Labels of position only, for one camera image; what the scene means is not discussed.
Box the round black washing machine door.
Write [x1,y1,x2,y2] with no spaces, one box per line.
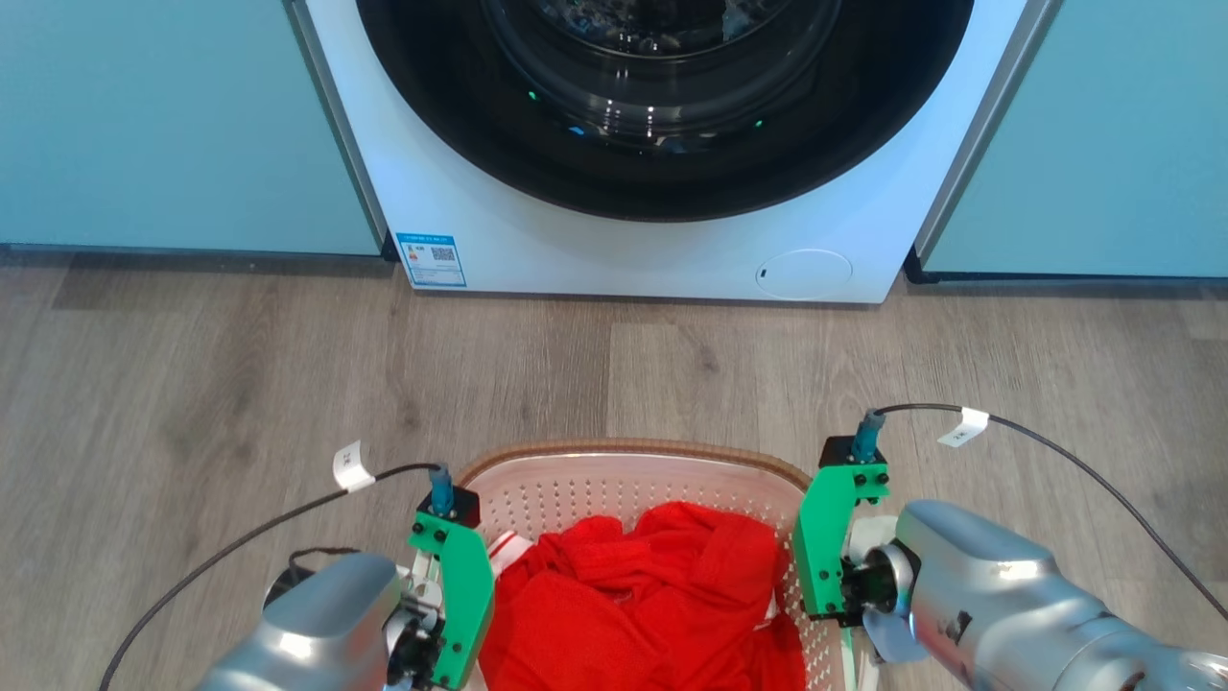
[355,0,977,224]

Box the white cloth with red stripe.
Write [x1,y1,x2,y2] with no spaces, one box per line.
[487,532,535,579]

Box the teal cabinet front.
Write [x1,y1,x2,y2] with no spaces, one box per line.
[0,0,387,258]
[914,0,1228,280]

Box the white perforated laundry basket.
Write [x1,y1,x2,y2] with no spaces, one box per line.
[449,439,882,691]

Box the red garment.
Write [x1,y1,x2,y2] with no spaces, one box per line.
[477,501,808,691]

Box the blue white energy label sticker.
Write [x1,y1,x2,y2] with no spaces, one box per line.
[396,232,469,290]

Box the round white filter cover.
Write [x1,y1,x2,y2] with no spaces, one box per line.
[754,249,855,301]

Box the white cable label tag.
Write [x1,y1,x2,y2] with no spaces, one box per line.
[936,406,991,449]
[331,440,377,494]

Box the white front-load washing machine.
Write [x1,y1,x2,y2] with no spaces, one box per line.
[286,0,1035,305]

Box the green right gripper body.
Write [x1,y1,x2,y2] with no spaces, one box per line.
[791,463,901,628]

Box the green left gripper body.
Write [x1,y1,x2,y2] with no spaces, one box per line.
[388,512,497,691]

